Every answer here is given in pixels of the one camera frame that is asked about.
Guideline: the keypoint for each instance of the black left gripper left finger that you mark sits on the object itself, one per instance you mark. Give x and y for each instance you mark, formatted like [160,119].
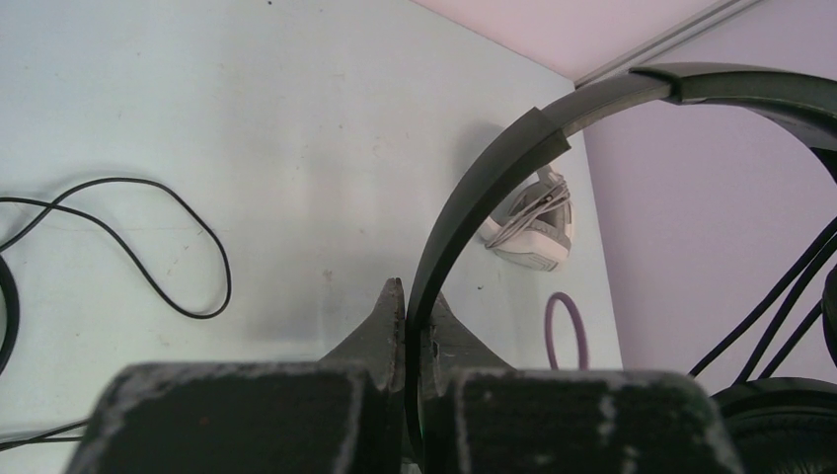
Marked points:
[342,413]

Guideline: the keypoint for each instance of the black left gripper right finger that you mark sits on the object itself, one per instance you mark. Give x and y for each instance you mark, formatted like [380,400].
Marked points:
[480,415]

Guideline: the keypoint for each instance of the white headphones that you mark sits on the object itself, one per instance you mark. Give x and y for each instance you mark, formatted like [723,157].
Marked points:
[537,230]

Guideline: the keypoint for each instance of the black headphones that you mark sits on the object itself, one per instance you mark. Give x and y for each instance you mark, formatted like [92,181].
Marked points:
[776,424]

